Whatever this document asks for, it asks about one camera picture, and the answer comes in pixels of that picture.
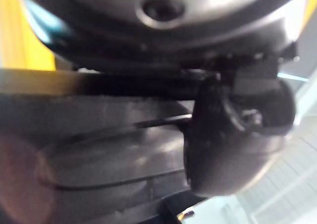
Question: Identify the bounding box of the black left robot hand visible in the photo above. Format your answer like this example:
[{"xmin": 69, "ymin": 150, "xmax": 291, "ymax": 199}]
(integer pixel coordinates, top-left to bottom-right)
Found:
[{"xmin": 19, "ymin": 0, "xmax": 309, "ymax": 198}]

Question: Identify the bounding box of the yellow shelf upright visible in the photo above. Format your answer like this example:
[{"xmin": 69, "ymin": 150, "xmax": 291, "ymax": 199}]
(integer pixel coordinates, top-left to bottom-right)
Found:
[{"xmin": 0, "ymin": 0, "xmax": 56, "ymax": 72}]

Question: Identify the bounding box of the black plastic housing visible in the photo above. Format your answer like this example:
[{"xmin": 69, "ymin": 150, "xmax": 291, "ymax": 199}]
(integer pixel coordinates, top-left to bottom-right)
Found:
[{"xmin": 0, "ymin": 69, "xmax": 206, "ymax": 224}]

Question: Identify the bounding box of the yellow shelf beam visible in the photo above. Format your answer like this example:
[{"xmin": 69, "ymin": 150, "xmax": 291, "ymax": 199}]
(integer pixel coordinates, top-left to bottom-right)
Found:
[{"xmin": 300, "ymin": 0, "xmax": 317, "ymax": 20}]

